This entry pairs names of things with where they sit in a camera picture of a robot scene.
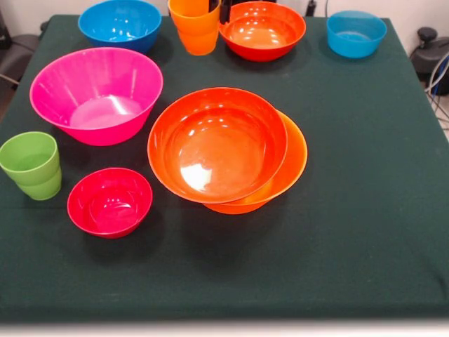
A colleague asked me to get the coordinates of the orange plastic cup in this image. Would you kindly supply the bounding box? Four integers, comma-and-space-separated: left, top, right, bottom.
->
167, 0, 222, 56

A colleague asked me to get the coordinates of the red-orange plastic bowl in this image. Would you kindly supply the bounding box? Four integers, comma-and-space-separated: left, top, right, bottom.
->
147, 86, 288, 204
219, 1, 307, 62

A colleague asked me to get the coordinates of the large blue bowl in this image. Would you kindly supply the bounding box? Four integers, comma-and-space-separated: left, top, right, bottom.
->
77, 0, 163, 55

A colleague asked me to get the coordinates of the small translucent blue bowl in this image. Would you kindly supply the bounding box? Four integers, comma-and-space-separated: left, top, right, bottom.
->
326, 10, 388, 59

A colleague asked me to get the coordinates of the large pink bowl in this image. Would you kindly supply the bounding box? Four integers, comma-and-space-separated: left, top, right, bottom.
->
29, 46, 164, 147

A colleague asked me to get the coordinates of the large orange bowl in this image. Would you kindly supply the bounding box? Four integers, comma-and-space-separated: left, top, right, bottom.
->
203, 109, 309, 215

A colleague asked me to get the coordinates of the small crimson bowl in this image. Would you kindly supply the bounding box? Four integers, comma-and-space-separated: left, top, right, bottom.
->
67, 167, 154, 239

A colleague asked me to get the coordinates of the dark green tablecloth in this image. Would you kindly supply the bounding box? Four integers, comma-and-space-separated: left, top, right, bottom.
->
0, 13, 449, 322

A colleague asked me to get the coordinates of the green plastic cup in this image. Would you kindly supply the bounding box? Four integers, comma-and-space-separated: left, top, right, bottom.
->
0, 131, 62, 201

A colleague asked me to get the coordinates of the tangle of cables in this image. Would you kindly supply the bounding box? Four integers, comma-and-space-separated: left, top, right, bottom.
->
424, 52, 449, 124

